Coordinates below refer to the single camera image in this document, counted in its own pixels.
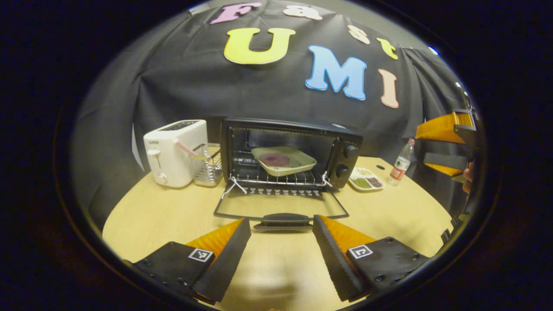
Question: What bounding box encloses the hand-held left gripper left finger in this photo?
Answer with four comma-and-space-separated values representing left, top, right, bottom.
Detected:
123, 217, 252, 304

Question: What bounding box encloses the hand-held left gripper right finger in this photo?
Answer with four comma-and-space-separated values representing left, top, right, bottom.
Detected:
312, 215, 430, 303

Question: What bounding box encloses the cream square plate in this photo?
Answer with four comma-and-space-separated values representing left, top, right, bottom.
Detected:
251, 146, 318, 177

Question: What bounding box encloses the pink ham slice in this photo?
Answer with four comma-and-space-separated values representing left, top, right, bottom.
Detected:
259, 153, 290, 167

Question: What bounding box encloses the black electric oven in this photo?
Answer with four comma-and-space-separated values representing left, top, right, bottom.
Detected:
213, 117, 363, 232

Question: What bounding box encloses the clear plastic water bottle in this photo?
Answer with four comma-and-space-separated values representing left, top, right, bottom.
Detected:
388, 138, 416, 187

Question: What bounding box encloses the white divided dish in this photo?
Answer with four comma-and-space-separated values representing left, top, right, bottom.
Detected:
348, 167, 385, 191

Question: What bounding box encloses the white toaster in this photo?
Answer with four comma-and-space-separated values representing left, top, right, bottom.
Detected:
143, 120, 209, 188

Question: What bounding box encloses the pink striped stick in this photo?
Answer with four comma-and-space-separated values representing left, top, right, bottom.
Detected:
175, 140, 199, 157

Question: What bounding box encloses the metal wire basket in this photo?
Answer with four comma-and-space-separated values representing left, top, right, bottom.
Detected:
189, 143, 223, 187

